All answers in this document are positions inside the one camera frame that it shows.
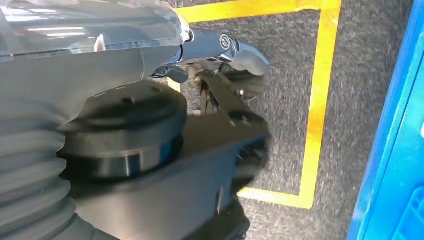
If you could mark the blue metal shelf rack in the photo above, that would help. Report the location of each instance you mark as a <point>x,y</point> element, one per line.
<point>391,149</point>

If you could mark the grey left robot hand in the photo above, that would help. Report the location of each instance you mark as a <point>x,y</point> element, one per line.
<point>82,66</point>

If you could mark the yellow floor tape rectangle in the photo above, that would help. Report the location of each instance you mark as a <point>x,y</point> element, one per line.
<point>318,99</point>

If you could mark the black round robot joint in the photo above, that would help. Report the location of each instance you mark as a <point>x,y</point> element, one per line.
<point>126,132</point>

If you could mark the blue plastic crate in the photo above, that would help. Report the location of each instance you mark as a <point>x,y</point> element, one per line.
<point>412,218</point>

